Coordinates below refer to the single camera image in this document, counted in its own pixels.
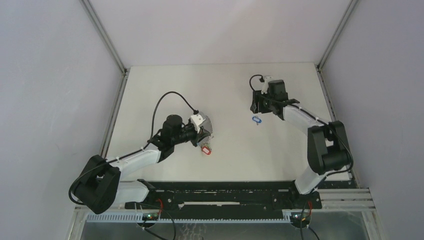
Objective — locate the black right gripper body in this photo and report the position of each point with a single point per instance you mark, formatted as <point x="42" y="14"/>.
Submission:
<point x="264" y="101"/>

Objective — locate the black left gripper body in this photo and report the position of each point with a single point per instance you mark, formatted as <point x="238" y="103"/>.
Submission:
<point x="187" y="133"/>

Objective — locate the blue key tag with key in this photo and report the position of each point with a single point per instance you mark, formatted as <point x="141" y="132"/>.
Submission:
<point x="257" y="120"/>

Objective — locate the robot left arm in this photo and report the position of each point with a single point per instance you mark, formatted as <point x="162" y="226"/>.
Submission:
<point x="101" y="183"/>

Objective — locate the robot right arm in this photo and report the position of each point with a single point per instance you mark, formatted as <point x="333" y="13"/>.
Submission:
<point x="328" y="151"/>

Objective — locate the red key tag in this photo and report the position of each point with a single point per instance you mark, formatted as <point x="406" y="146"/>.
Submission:
<point x="206" y="150"/>

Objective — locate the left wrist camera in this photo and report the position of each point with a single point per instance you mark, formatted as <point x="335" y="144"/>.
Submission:
<point x="197" y="120"/>

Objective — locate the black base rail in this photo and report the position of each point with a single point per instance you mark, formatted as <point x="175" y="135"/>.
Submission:
<point x="228" y="200"/>

